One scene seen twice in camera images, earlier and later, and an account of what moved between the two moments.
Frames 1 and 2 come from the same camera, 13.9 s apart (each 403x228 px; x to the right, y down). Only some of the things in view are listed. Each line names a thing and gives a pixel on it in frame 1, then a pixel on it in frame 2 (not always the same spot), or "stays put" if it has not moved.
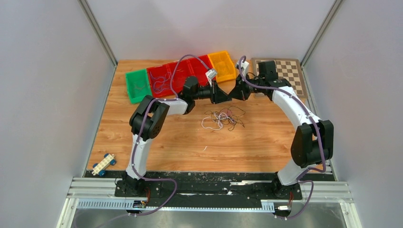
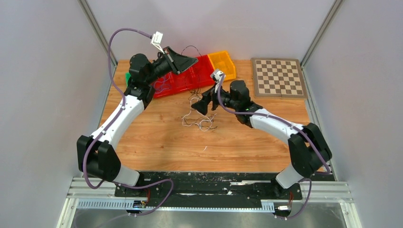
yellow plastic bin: [224, 65] stays put
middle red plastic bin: [177, 73] stays put
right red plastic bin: [197, 66] stays put
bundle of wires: [226, 116] -> [204, 122]
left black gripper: [221, 96] -> [177, 63]
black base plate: [208, 186] stays put
